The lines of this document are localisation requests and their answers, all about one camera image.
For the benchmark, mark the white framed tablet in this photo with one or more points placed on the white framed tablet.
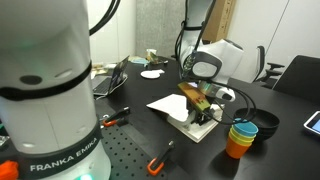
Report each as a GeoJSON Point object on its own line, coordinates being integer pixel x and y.
{"type": "Point", "coordinates": [313, 124]}

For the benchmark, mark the orange plastic part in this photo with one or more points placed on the orange plastic part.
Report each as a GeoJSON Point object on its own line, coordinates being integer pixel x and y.
{"type": "Point", "coordinates": [7, 170]}

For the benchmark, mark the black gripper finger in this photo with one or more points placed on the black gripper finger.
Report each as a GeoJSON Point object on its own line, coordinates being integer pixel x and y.
{"type": "Point", "coordinates": [192, 116]}
{"type": "Point", "coordinates": [206, 120]}

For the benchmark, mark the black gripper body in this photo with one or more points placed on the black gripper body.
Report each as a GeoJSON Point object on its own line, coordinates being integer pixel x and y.
{"type": "Point", "coordinates": [200, 110]}

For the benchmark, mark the orange plastic cup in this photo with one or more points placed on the orange plastic cup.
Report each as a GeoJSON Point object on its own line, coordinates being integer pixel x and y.
{"type": "Point", "coordinates": [236, 150]}

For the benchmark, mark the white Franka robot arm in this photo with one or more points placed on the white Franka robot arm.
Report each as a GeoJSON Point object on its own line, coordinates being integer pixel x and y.
{"type": "Point", "coordinates": [50, 100]}

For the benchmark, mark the black armrest office chair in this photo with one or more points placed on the black armrest office chair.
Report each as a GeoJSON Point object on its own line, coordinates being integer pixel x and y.
{"type": "Point", "coordinates": [261, 61]}

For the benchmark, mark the white paper plate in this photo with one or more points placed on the white paper plate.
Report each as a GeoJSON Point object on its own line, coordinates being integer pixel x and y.
{"type": "Point", "coordinates": [150, 74]}

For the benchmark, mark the black orange bar clamp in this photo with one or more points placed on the black orange bar clamp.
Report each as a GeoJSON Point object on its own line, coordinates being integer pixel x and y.
{"type": "Point", "coordinates": [161, 159]}
{"type": "Point", "coordinates": [115, 116]}

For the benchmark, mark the paper stack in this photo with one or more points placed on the paper stack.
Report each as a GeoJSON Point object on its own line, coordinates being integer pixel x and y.
{"type": "Point", "coordinates": [101, 68]}

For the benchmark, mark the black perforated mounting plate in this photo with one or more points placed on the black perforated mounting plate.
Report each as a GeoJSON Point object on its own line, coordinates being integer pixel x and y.
{"type": "Point", "coordinates": [130, 156]}

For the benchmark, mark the blue plastic cup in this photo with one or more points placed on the blue plastic cup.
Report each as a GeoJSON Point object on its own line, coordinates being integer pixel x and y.
{"type": "Point", "coordinates": [246, 128]}

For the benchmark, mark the green plastic cup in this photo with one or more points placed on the green plastic cup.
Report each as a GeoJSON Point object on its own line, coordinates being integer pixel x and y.
{"type": "Point", "coordinates": [235, 134]}

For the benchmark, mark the black wide-back chair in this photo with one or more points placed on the black wide-back chair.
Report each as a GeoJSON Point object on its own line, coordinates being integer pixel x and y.
{"type": "Point", "coordinates": [300, 78]}

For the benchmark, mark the yellow plastic cup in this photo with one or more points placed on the yellow plastic cup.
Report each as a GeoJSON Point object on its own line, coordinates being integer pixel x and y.
{"type": "Point", "coordinates": [233, 139]}

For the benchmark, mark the black bowl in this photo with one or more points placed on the black bowl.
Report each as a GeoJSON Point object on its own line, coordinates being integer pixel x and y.
{"type": "Point", "coordinates": [266, 121]}

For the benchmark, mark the grey felt wall panel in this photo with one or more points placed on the grey felt wall panel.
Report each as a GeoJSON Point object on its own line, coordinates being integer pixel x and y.
{"type": "Point", "coordinates": [160, 26]}

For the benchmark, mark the teal cloth item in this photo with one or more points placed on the teal cloth item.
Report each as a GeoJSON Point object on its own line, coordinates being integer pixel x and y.
{"type": "Point", "coordinates": [140, 61]}

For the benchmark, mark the tall brown cardboard box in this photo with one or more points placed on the tall brown cardboard box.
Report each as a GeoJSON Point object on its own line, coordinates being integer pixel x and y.
{"type": "Point", "coordinates": [221, 20]}

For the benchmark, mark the open black laptop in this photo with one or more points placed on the open black laptop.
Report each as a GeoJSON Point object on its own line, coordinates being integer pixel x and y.
{"type": "Point", "coordinates": [116, 75]}

